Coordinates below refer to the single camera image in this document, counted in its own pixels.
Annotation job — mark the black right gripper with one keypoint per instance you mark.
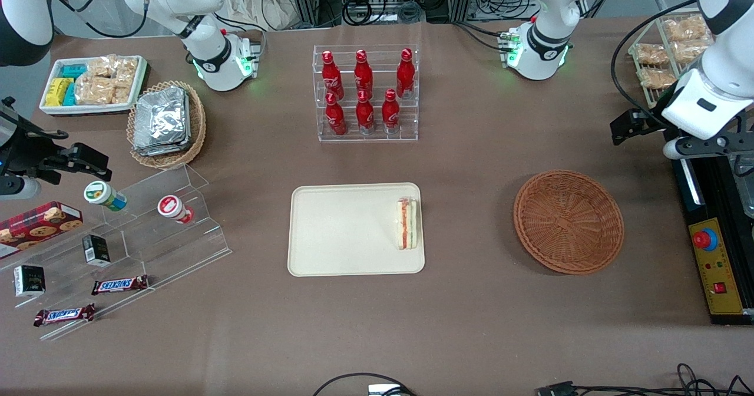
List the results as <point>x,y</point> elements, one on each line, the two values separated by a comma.
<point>28,153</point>

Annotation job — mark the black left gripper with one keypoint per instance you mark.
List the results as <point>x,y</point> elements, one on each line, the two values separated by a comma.
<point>652,116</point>

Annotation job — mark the triangle sandwich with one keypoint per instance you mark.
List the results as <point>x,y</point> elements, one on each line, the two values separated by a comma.
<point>406,225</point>

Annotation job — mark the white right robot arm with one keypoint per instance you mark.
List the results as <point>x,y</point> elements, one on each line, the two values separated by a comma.
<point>206,48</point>

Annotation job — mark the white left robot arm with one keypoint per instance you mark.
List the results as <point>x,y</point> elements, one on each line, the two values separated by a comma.
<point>545,42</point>

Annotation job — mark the brown wicker basket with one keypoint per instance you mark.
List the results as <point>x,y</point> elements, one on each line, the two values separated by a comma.
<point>568,222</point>

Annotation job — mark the light wicker basket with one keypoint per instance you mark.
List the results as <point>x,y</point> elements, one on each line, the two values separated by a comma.
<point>197,125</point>

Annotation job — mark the cream plastic serving tray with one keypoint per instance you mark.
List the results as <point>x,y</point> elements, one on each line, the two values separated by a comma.
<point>341,231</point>

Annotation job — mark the green lid sunflower cup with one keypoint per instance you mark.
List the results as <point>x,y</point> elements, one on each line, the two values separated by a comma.
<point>99,192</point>

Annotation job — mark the clear bag of fried snacks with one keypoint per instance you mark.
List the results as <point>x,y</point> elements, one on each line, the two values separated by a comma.
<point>686,29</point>
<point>652,54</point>
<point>692,52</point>
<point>658,78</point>

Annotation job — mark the white rectangular snack bin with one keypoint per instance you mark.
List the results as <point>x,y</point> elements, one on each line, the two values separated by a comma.
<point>94,109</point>

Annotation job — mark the teal snack packet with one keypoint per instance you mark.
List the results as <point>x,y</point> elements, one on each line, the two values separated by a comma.
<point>73,71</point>
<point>70,94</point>

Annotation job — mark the yellow snack packet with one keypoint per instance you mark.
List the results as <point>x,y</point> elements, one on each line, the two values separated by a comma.
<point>58,92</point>

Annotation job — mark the red tartan cookie box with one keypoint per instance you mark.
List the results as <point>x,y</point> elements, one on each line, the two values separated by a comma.
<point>35,226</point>

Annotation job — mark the clear bag of rice crackers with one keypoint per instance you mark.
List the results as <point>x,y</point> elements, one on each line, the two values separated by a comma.
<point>122,94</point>
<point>94,91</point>
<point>126,71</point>
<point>103,66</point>

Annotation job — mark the foil wrapped packet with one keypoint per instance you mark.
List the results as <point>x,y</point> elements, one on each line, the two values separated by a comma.
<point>160,119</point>
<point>162,150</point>

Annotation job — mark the small black barcode box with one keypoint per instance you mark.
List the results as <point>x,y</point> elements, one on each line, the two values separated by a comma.
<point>95,250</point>

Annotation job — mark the red lid yogurt cup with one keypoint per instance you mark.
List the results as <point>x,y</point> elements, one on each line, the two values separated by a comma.
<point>172,207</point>

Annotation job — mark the black yellow control box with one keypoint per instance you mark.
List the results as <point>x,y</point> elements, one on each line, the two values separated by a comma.
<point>716,195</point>

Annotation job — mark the black box with white side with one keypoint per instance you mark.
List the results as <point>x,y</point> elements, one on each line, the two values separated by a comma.
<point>29,281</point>

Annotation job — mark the clear acrylic stepped shelf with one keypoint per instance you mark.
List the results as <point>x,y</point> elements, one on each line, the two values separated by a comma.
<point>171,248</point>

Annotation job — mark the Snickers chocolate bar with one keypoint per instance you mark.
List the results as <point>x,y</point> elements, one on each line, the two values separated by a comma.
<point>63,314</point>
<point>119,285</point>

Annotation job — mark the clear plastic container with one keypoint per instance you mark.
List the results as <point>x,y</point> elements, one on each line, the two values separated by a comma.
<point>745,190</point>

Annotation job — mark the red emergency stop button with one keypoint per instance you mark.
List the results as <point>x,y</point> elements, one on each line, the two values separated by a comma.
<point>705,240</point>

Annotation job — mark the yellow control panel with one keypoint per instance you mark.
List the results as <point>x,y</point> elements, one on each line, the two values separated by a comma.
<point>721,266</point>

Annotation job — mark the clear acrylic bottle rack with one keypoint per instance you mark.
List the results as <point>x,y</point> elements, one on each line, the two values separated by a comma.
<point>406,131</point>

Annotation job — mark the red cola bottle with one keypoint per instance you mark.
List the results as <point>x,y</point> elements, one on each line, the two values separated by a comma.
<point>336,118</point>
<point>331,78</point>
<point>363,75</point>
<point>365,115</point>
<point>390,113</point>
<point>405,75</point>

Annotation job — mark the beige cloth bag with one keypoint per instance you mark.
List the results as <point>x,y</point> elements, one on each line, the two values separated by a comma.
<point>259,1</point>

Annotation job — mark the white plug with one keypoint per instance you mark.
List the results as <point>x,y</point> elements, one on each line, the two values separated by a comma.
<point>384,390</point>

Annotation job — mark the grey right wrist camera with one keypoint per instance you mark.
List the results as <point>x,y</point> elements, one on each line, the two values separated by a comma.
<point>17,188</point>

